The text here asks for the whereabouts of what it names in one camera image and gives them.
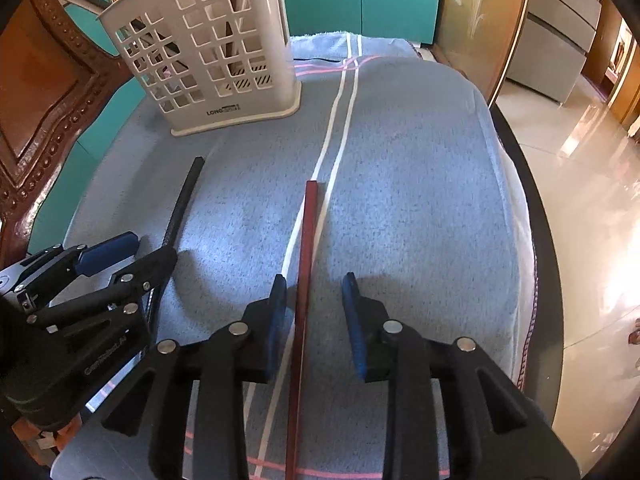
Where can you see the black round table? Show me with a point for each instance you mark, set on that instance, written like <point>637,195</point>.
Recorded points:
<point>549,285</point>

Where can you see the grey drawer cabinet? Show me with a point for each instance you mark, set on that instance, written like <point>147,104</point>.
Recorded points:
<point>555,35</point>

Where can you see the wooden door frame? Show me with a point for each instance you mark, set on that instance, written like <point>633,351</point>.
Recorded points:
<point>620,60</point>

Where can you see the white paper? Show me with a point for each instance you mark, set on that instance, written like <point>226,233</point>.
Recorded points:
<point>425,52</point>

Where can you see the black chopstick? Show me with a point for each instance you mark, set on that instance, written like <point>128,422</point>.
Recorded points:
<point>185,200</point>

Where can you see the brown wooden chair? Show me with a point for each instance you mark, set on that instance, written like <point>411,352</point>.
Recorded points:
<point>35,85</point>

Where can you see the white plastic utensil basket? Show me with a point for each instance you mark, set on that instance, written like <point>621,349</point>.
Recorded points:
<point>240,75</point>

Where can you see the etched glass panel wooden frame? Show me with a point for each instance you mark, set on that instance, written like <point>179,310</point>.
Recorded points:
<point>475,25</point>

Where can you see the blue striped towel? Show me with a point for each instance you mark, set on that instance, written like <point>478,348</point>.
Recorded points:
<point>415,200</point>

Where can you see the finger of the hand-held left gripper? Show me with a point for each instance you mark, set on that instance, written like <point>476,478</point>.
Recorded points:
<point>107,252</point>
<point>145,270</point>

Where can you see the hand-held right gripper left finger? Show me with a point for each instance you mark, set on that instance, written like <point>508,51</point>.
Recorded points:
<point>276,325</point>

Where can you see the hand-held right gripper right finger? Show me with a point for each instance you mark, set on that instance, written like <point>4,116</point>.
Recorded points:
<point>353,325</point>

